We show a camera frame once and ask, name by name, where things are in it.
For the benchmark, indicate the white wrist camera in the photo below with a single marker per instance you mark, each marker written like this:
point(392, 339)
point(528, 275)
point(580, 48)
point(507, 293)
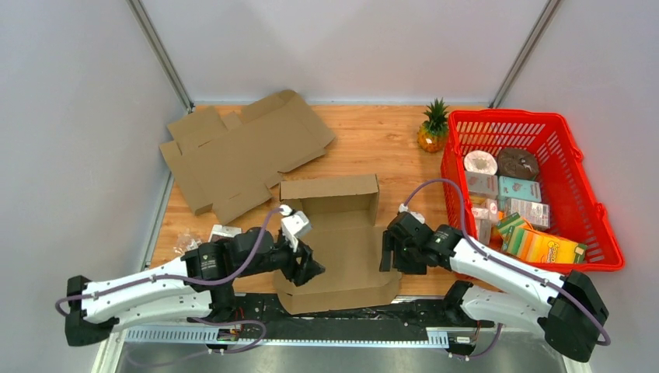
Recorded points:
point(405, 208)
point(294, 225)

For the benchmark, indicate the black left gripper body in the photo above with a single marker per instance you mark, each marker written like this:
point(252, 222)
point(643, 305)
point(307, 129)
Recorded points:
point(283, 257)

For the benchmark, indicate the yellow orange snack box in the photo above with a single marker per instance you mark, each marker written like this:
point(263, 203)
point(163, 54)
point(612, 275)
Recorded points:
point(538, 247)

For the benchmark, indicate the green striped box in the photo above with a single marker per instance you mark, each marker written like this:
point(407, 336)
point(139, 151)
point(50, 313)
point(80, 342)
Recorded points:
point(510, 222)

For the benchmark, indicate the pink grey small carton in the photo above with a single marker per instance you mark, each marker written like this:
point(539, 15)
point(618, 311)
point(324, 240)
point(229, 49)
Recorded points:
point(482, 185)

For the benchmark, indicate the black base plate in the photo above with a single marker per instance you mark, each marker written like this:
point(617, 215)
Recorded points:
point(407, 319)

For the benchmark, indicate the clear bag of white parts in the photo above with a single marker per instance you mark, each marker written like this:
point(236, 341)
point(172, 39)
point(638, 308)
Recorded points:
point(186, 241)

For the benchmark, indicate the red plastic basket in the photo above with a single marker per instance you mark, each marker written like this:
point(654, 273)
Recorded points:
point(574, 212)

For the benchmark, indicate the teal small carton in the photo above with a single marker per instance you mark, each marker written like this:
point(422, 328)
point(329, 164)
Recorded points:
point(509, 187)

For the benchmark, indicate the brown chocolate donut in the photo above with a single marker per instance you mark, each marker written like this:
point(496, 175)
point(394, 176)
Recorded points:
point(517, 163)

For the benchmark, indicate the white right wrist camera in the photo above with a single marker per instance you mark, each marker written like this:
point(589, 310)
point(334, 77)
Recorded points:
point(405, 208)

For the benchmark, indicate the black star packet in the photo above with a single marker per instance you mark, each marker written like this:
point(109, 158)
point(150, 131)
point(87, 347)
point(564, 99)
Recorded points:
point(222, 231)

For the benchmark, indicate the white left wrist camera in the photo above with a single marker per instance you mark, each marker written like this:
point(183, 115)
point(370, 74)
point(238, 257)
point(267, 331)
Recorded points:
point(294, 225)

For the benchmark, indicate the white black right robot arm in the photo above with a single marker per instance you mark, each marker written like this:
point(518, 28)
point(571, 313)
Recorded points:
point(565, 310)

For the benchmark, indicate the small pineapple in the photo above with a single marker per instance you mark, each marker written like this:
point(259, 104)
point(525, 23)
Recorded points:
point(433, 132)

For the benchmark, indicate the grey patterned carton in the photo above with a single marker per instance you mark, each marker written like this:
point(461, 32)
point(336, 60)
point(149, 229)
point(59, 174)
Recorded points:
point(535, 213)

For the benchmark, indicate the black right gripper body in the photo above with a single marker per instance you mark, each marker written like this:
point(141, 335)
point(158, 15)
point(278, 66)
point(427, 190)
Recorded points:
point(406, 261)

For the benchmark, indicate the brown cardboard box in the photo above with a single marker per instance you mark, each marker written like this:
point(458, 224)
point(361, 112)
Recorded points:
point(345, 239)

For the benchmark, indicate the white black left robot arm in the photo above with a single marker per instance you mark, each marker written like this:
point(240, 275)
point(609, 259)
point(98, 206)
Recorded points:
point(196, 285)

